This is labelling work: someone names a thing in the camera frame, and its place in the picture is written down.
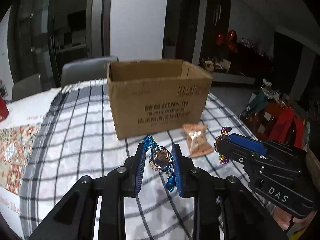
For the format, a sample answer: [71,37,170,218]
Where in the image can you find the black white plaid tablecloth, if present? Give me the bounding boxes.
[18,78,276,240]

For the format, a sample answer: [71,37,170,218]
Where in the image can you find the grey dining chair right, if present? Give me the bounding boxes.
[61,56,119,87]

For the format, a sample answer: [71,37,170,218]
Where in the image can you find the grey dining chair left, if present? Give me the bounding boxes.
[12,73,42,101]

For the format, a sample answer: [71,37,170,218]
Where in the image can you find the person's right hand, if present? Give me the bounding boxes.
[273,207,317,230]

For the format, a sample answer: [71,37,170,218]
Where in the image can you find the red wooden chair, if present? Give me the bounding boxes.
[244,103,305,148]

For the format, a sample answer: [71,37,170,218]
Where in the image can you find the red foil balloons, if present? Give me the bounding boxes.
[216,30,238,53]

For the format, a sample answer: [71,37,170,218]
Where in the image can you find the grey dining chair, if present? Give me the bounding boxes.
[12,73,42,101]
[61,56,119,87]

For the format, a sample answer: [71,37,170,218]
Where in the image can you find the purple gold candy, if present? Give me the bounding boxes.
[214,126,233,165]

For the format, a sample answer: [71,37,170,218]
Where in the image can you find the patterned floral table runner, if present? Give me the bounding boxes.
[0,124,41,195]

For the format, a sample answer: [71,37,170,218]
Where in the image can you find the blue candy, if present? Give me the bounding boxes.
[142,135,176,192]

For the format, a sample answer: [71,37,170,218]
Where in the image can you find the white low tv cabinet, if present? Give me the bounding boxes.
[201,64,255,85]

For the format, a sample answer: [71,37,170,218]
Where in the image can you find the red jacket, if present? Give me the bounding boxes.
[259,103,305,149]

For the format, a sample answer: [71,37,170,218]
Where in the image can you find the green cloth on chair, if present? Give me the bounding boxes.
[246,92,269,115]

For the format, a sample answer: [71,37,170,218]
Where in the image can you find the red gift bag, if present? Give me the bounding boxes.
[0,98,9,122]

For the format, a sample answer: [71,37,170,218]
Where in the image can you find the brown cardboard box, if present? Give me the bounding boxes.
[107,60,213,139]

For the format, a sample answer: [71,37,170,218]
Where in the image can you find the dark glass sliding door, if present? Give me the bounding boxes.
[8,0,111,88]

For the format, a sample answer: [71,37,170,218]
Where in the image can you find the orange snack packet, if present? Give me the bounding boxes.
[182,124,214,158]

